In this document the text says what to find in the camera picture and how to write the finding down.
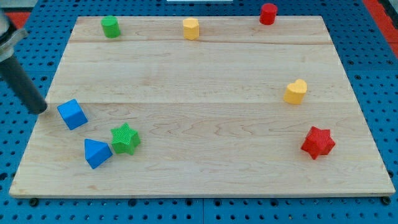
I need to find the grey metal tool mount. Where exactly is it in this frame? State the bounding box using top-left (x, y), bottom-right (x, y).
top-left (1, 9), bottom-right (28, 62)

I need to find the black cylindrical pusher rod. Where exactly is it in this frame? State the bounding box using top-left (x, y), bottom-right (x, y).
top-left (1, 55), bottom-right (47, 114)

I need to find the green cylinder block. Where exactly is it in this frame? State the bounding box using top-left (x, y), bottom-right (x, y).
top-left (101, 16), bottom-right (121, 38)

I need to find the blue cube block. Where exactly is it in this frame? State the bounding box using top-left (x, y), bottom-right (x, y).
top-left (57, 99), bottom-right (88, 130)

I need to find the blue triangle block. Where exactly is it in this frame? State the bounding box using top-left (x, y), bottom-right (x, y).
top-left (84, 139), bottom-right (113, 169)

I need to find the green star block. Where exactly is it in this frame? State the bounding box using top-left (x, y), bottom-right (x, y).
top-left (111, 123), bottom-right (141, 155)

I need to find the yellow hexagon block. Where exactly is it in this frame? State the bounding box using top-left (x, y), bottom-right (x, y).
top-left (183, 17), bottom-right (200, 40)

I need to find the wooden board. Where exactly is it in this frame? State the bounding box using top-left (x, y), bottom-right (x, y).
top-left (9, 16), bottom-right (396, 198)

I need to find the red cylinder block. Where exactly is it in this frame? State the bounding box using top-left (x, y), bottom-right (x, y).
top-left (259, 3), bottom-right (278, 25)

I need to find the yellow heart block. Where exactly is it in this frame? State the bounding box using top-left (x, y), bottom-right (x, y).
top-left (283, 79), bottom-right (308, 105)

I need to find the red star block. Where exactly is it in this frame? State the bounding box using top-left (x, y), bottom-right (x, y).
top-left (301, 126), bottom-right (336, 160)

